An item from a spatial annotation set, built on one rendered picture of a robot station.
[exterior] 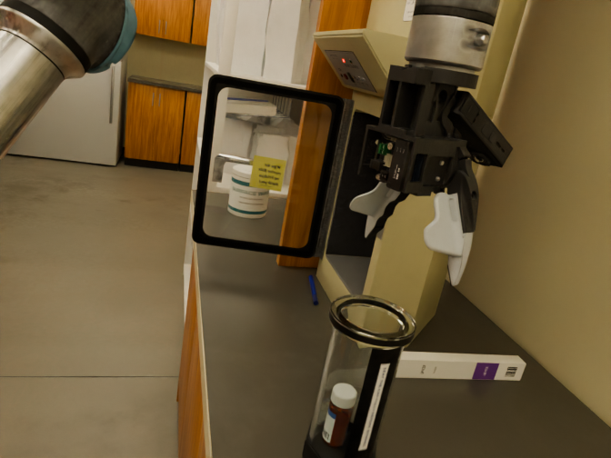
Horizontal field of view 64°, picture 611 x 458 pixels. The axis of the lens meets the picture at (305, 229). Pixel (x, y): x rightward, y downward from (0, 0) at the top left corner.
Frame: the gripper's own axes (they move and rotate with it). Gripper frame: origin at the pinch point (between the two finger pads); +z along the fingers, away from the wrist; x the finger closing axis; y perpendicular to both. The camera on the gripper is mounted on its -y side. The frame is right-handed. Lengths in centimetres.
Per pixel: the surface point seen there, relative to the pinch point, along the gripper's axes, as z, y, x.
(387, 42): -24.0, -14.8, -27.2
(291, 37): -29, -67, -143
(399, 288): 18.7, -26.6, -23.6
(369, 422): 22.0, 0.9, 0.3
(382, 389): 17.2, 0.2, 0.5
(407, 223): 5.4, -25.0, -24.0
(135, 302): 122, -34, -218
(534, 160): -6, -69, -29
